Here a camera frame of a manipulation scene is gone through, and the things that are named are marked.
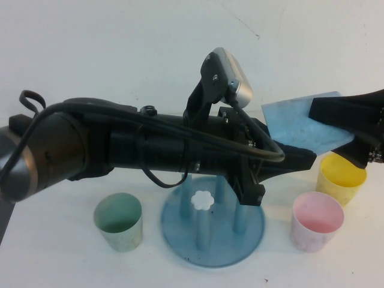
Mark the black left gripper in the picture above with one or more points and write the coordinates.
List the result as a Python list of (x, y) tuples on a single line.
[(222, 156)]

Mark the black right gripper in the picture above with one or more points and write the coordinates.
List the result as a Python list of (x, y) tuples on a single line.
[(377, 153)]

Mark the blue marbled plastic cup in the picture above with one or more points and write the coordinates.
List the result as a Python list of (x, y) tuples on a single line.
[(300, 129)]

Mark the blue cup drying rack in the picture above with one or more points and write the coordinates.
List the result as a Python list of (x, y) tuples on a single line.
[(222, 249)]

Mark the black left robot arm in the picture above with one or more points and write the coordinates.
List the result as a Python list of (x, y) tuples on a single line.
[(90, 150)]

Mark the yellow plastic cup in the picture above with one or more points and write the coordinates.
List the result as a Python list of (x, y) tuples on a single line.
[(339, 186)]

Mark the pink plastic cup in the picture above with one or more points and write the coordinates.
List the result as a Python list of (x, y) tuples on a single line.
[(312, 237)]

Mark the green plastic cup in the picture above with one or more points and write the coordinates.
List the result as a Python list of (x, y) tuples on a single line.
[(118, 237)]

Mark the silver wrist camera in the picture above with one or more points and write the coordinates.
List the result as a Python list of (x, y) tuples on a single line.
[(238, 78)]

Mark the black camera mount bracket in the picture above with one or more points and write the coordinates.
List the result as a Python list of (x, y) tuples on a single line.
[(207, 81)]

